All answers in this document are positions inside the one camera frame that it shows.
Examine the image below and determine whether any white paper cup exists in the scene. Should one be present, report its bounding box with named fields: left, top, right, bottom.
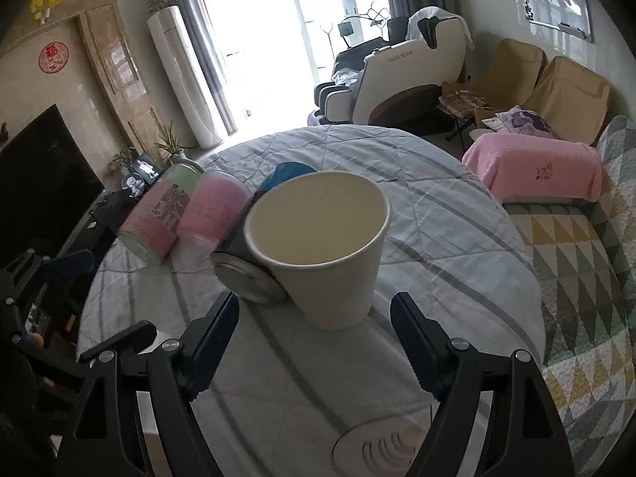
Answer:
left=244, top=171, right=391, bottom=331

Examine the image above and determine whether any pink towel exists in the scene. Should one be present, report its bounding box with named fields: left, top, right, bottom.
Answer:
left=461, top=132, right=603, bottom=202

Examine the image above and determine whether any potted plant red pot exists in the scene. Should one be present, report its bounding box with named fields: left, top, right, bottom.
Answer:
left=154, top=122, right=193, bottom=165

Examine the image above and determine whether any white massage chair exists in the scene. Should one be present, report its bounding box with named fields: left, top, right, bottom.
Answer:
left=307, top=6, right=474, bottom=126

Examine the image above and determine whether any tan armchair right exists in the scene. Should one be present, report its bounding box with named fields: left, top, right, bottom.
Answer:
left=473, top=55, right=611, bottom=147

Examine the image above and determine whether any small potted plant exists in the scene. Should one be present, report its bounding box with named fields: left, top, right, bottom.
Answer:
left=108, top=147, right=139, bottom=176

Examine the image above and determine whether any tan armchair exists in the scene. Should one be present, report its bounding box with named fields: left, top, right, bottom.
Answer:
left=473, top=55, right=611, bottom=147
left=442, top=38, right=547, bottom=124

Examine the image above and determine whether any pink green can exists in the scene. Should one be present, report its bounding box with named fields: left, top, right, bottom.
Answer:
left=118, top=164, right=203, bottom=266

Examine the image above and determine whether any tan armchair left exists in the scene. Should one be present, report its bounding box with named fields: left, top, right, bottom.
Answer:
left=442, top=38, right=547, bottom=124

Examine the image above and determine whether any triangle pattern sofa cover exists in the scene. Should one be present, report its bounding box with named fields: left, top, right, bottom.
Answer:
left=506, top=115, right=635, bottom=476

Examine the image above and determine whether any blue black tin can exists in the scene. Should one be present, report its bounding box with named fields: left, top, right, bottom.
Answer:
left=210, top=161, right=316, bottom=305

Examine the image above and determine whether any black television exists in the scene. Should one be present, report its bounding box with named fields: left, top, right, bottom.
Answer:
left=0, top=106, right=103, bottom=265

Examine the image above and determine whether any purple floral pillow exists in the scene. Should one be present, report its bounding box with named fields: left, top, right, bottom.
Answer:
left=482, top=106, right=556, bottom=139

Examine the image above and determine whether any folding stool with cloth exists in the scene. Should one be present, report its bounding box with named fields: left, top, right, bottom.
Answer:
left=439, top=89, right=492, bottom=141

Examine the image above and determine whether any grey curtain left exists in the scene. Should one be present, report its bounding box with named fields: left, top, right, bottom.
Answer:
left=162, top=0, right=238, bottom=135

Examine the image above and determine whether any pink plastic cup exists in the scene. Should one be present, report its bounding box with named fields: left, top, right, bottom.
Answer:
left=177, top=171, right=252, bottom=252

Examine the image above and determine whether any black tv cabinet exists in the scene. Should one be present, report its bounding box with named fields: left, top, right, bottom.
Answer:
left=59, top=188, right=143, bottom=269

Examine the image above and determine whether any photo frame on cabinet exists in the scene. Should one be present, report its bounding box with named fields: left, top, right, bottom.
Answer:
left=133, top=154, right=162, bottom=186

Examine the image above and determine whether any white standing air conditioner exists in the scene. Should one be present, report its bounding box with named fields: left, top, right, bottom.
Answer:
left=147, top=6, right=225, bottom=150

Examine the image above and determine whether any red round wall decal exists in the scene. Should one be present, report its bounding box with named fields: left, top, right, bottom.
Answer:
left=38, top=41, right=69, bottom=74

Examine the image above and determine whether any striped grey quilt tablecloth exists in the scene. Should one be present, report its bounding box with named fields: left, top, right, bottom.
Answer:
left=76, top=124, right=548, bottom=477

